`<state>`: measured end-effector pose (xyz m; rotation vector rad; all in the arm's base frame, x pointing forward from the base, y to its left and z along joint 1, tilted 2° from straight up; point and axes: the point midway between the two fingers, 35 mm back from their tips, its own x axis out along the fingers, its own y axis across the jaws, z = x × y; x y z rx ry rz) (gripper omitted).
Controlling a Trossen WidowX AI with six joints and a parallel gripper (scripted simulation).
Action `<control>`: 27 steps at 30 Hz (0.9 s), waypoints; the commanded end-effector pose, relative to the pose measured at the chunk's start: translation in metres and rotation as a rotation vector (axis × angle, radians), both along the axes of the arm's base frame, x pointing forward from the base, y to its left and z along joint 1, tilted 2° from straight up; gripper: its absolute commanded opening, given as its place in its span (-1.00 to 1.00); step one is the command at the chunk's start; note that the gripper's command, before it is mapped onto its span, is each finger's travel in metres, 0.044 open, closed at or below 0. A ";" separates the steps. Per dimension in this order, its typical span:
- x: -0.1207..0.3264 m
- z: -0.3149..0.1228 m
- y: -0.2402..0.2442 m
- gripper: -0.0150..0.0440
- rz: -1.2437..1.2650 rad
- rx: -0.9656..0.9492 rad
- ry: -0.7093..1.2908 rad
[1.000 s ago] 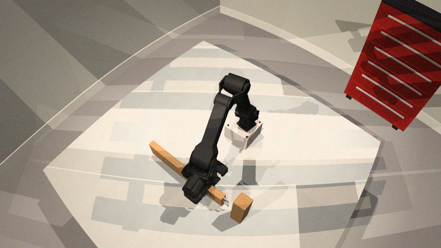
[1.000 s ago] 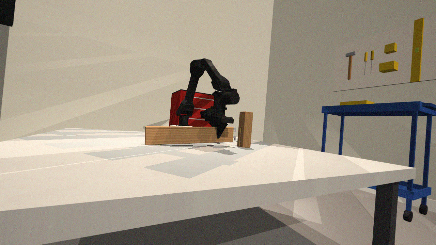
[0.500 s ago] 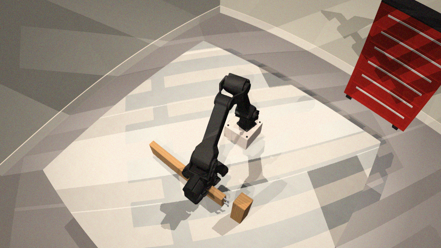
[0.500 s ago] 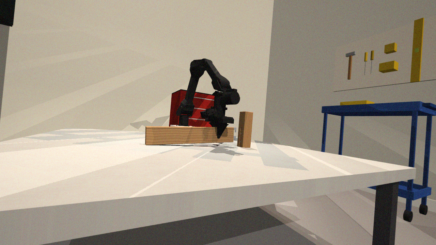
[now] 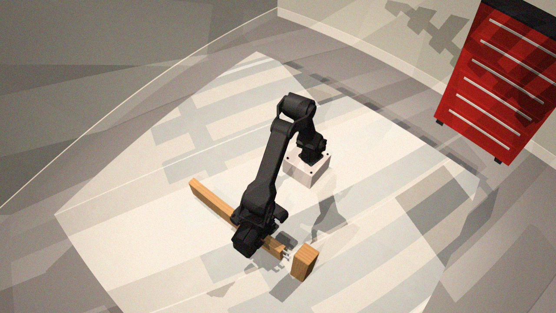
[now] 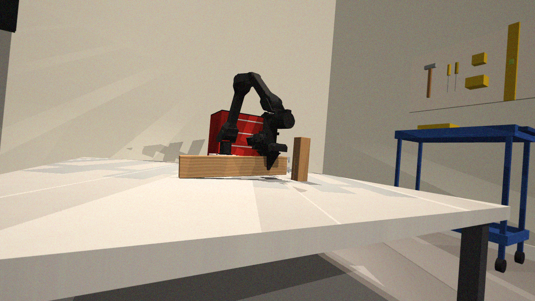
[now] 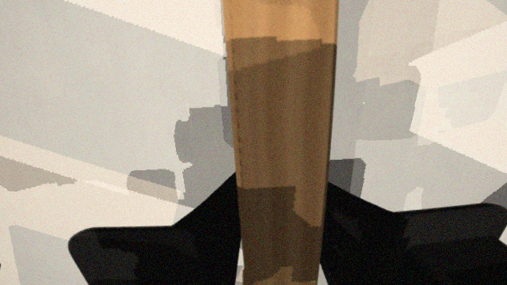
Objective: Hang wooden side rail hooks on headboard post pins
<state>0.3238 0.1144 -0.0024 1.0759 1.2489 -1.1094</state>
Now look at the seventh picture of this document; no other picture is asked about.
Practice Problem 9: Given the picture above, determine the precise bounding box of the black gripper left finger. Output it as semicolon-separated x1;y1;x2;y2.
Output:
67;172;241;285

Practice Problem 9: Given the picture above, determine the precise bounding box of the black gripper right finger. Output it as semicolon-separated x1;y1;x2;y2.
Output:
320;181;507;285

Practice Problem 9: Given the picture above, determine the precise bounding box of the brown wooden board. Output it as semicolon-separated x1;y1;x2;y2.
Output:
223;0;339;285

